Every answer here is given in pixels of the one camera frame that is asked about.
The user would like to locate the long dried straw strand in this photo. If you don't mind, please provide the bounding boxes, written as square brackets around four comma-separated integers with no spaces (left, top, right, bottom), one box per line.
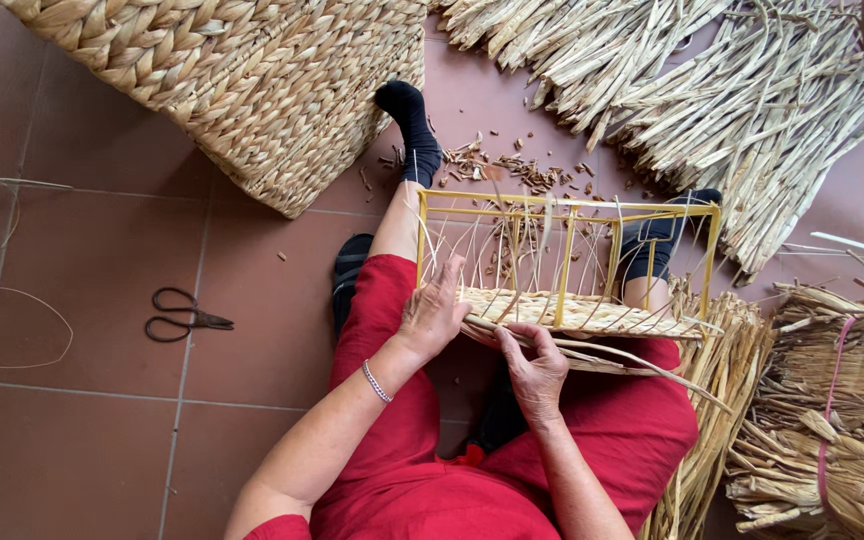
[460,316,735,415]

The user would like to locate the person's right hand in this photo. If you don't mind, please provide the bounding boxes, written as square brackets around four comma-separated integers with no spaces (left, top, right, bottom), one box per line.
[493,322,571,430]

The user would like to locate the black sandal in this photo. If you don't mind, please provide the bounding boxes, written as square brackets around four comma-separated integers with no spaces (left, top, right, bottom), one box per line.
[331,233,375,339]

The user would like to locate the upright bundle of straw strands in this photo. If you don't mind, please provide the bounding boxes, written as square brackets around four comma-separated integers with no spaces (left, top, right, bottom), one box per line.
[638,277,776,540]

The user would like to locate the heap of dried straw strands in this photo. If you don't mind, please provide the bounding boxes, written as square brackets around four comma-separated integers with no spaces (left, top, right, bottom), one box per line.
[432,0,864,286]

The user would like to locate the person's black sock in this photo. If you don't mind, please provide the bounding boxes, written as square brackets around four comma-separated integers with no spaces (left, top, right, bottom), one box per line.
[618,187,723,286]
[373,80,443,189]

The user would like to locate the pink tie band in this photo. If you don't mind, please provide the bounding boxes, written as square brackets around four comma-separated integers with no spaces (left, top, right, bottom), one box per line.
[816,315,859,519]

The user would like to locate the loose pale straw stalks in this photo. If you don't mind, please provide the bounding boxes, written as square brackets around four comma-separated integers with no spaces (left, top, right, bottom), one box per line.
[780,231,864,301]

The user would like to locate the yellow wire frame woven basket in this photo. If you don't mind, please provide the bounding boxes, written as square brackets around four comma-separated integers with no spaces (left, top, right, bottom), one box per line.
[415,189,723,342]

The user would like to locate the person's black left sock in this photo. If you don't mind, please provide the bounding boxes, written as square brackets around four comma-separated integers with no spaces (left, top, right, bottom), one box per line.
[373,80,443,189]

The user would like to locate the person's black right sock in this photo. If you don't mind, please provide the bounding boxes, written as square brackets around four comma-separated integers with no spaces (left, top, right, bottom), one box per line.
[618,187,723,286]

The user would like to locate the thin pale string loop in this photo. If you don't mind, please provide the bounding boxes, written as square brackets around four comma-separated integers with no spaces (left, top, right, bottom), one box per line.
[0,286,75,370]

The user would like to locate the large woven straw basket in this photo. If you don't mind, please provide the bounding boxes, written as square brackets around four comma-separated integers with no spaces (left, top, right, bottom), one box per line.
[0,0,429,220]

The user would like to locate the scattered straw scraps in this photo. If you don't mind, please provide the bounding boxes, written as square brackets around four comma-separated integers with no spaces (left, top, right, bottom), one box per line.
[357,131,628,226]

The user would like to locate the person's red clothing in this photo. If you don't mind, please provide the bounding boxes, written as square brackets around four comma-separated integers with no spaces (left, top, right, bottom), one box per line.
[244,253,701,540]

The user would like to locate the person's left hand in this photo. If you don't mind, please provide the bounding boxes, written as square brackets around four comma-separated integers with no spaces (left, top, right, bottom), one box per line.
[394,255,474,366]

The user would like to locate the black metal scissors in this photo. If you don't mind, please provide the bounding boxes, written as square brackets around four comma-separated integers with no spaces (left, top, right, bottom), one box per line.
[144,287,236,344]

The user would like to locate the silver chain bracelet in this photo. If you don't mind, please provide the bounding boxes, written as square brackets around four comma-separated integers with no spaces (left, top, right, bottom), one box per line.
[361,359,395,405]

